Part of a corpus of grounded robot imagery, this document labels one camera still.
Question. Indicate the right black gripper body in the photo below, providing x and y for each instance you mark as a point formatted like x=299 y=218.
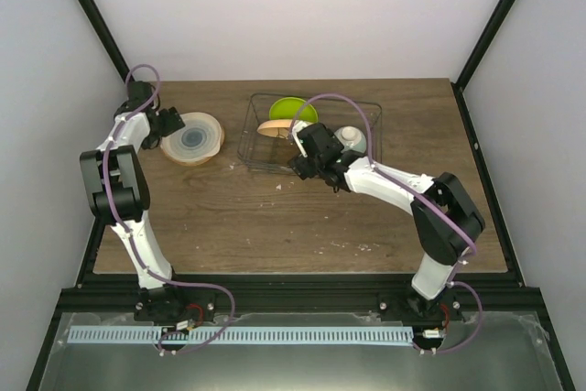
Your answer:
x=299 y=168

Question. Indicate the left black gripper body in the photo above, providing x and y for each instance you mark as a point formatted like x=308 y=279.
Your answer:
x=153 y=135

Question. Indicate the white grey swirl bowl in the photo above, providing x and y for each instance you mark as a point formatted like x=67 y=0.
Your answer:
x=166 y=143

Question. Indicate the pale green bowl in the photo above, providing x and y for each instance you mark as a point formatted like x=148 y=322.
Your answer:
x=352 y=139

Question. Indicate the orange bowl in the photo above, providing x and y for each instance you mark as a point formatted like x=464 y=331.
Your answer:
x=278 y=128

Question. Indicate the lime green plate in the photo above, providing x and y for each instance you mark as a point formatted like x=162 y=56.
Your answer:
x=287 y=107

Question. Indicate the black wire dish rack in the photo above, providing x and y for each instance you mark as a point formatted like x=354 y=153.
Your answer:
x=271 y=154

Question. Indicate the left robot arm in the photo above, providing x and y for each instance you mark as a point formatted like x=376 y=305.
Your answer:
x=116 y=186

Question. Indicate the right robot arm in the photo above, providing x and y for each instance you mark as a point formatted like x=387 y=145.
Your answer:
x=447 y=221

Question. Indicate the light blue slotted strip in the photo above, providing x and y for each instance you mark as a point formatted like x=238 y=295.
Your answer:
x=378 y=336

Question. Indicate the black aluminium frame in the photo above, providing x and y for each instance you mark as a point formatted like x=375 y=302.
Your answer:
x=330 y=293

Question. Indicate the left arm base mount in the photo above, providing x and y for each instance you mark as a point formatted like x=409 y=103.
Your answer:
x=170 y=305

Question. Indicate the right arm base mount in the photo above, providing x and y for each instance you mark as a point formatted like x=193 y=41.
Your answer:
x=407 y=306

